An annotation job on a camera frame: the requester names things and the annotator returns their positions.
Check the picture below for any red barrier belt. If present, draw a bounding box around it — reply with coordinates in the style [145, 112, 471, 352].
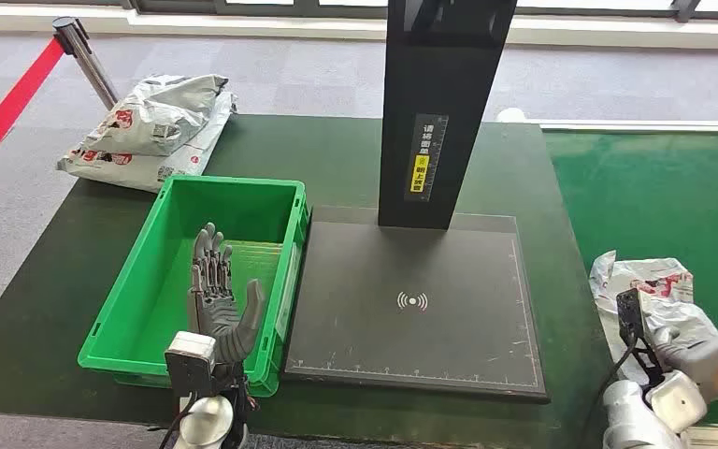
[0, 36, 66, 192]

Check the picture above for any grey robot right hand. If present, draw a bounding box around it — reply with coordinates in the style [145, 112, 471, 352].
[653, 319, 718, 401]

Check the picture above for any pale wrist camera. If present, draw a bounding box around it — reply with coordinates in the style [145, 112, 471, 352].
[165, 331, 218, 398]
[615, 286, 648, 352]

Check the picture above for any glossy black scanner screen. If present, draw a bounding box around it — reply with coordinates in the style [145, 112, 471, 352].
[388, 0, 517, 46]

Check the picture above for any dark window frame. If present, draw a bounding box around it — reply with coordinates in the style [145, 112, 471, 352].
[120, 0, 718, 23]

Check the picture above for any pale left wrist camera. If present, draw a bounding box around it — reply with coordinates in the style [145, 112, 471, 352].
[165, 331, 218, 398]

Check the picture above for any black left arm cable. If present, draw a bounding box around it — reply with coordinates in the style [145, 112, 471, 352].
[158, 395, 200, 449]

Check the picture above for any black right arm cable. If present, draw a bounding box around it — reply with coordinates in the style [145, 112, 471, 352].
[582, 334, 642, 449]

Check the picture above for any black scanner base plate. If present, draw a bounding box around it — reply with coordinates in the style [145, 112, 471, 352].
[282, 205, 551, 404]

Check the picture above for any black scanner column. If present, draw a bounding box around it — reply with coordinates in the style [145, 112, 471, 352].
[377, 0, 518, 230]

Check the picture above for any green conveyor belt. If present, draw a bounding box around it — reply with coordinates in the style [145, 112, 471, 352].
[541, 130, 718, 428]

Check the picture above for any black and yellow label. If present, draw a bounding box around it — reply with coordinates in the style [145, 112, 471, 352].
[404, 113, 450, 203]

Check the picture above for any green plastic crate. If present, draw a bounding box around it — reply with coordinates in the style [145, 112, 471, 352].
[77, 175, 310, 398]

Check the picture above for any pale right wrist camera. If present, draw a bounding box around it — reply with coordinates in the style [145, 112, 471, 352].
[615, 286, 648, 352]

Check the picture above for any metal stanchion post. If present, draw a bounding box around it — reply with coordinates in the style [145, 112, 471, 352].
[51, 16, 119, 111]

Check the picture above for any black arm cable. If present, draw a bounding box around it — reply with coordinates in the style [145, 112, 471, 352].
[582, 334, 642, 449]
[158, 395, 200, 449]

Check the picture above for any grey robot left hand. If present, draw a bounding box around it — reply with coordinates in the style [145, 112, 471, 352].
[186, 222, 266, 367]

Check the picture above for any grey courier parcel bag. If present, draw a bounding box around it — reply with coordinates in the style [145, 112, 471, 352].
[588, 251, 718, 404]
[83, 74, 230, 157]
[56, 93, 238, 194]

